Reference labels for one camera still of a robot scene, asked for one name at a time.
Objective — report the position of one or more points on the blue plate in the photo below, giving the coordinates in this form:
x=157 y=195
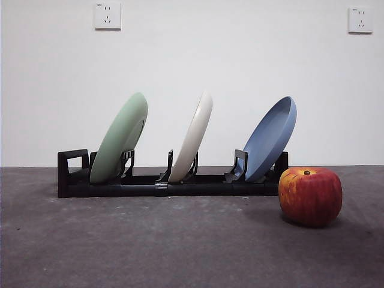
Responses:
x=267 y=144

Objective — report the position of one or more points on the green plate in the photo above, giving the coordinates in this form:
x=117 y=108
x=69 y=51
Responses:
x=117 y=135

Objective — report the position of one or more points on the cream white plate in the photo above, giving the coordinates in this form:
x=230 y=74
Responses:
x=193 y=141

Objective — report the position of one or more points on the red apple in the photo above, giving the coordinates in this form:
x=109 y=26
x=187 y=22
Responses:
x=310 y=198

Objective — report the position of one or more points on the black plate rack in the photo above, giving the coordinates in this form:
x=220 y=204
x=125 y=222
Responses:
x=141 y=189

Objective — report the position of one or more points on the white wall socket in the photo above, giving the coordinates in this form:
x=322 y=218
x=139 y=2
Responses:
x=361 y=20
x=108 y=16

